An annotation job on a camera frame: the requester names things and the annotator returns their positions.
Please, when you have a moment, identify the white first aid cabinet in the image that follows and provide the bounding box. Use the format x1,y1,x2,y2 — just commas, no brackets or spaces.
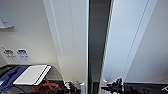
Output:
0,0,16,30

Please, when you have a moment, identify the white board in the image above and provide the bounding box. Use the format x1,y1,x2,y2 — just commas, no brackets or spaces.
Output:
12,64,53,85

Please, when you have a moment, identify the white wardrobe door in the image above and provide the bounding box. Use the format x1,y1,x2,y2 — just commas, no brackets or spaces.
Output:
42,0,91,94
99,0,150,88

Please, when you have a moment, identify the blue and white wall sticker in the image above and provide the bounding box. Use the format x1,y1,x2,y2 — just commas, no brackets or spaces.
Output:
16,48,31,61

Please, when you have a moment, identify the white wardrobe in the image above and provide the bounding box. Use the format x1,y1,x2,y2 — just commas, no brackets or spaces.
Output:
42,0,158,94

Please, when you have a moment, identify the orange metal frame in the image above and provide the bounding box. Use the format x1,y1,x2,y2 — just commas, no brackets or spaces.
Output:
31,79,61,93

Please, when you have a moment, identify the black and white wall sticker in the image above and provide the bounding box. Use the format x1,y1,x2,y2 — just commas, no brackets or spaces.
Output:
2,48,16,61

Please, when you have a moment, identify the white door handle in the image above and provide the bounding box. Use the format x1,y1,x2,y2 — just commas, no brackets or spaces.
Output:
77,79,85,89
102,78,109,84

